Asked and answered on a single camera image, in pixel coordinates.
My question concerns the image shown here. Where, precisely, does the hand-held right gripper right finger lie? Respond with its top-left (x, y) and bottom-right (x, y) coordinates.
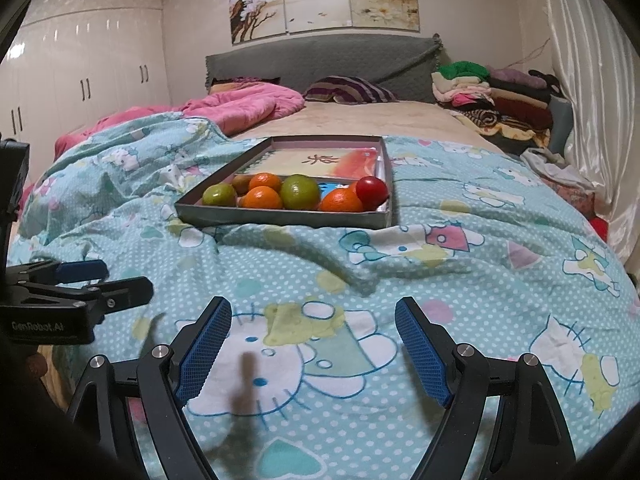
top-left (394, 296), bottom-right (578, 480)

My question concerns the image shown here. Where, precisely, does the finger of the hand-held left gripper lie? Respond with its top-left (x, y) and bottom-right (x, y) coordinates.
top-left (7, 259), bottom-right (110, 286)
top-left (10, 276), bottom-right (155, 328)

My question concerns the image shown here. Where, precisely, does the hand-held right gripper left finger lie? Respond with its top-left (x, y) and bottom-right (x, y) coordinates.
top-left (67, 295), bottom-right (234, 480)

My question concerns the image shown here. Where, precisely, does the small yellow-green citrus fruit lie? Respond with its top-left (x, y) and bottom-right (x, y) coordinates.
top-left (202, 183), bottom-right (238, 207)

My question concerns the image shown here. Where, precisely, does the shallow grey cardboard box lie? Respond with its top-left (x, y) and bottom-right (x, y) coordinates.
top-left (175, 135), bottom-right (394, 229)

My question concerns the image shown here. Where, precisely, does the red tomato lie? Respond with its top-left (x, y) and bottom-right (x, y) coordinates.
top-left (356, 176), bottom-right (389, 208)

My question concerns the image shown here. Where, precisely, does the large green citrus fruit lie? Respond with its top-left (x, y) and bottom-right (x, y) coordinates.
top-left (280, 174), bottom-right (321, 212)

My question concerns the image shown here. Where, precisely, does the person's left hand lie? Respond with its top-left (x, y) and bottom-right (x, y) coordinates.
top-left (25, 350), bottom-right (48, 378)

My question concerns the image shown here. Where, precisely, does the teal cartoon cat blanket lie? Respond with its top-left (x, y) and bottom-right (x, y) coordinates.
top-left (7, 115), bottom-right (640, 480)

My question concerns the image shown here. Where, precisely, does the pink and blue book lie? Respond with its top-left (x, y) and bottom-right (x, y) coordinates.
top-left (317, 177), bottom-right (358, 198)

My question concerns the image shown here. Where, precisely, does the white glossy wardrobe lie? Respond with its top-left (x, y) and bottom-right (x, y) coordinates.
top-left (0, 0), bottom-right (173, 151)

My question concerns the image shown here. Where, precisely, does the pink quilt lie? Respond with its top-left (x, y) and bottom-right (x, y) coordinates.
top-left (20, 81), bottom-right (307, 206)

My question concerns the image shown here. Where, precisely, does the red cloth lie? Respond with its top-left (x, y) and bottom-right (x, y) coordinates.
top-left (587, 215), bottom-right (613, 241)

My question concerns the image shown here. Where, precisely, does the pink floral cloth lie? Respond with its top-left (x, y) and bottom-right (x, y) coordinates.
top-left (537, 175), bottom-right (601, 211)

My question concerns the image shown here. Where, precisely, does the cream and orange book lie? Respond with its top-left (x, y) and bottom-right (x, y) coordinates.
top-left (260, 146), bottom-right (379, 178)

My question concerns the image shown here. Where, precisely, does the white crumpled cloth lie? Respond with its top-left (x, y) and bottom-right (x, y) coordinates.
top-left (520, 147), bottom-right (596, 186)

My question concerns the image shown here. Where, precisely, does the beige bed sheet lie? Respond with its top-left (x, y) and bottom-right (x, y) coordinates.
top-left (232, 100), bottom-right (506, 153)

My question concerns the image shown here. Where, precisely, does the pile of folded clothes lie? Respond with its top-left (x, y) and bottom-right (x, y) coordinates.
top-left (431, 60), bottom-right (556, 143)

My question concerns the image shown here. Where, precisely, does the grey cushion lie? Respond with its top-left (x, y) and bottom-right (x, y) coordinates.
top-left (547, 95), bottom-right (576, 153)

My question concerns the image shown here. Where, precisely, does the purple striped pillow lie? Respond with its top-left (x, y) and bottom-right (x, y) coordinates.
top-left (304, 76), bottom-right (399, 106)

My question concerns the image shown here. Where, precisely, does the grey padded headboard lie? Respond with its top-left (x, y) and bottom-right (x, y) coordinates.
top-left (205, 34), bottom-right (443, 105)

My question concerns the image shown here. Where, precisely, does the cream satin curtain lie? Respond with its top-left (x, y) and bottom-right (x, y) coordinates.
top-left (537, 0), bottom-right (640, 261)

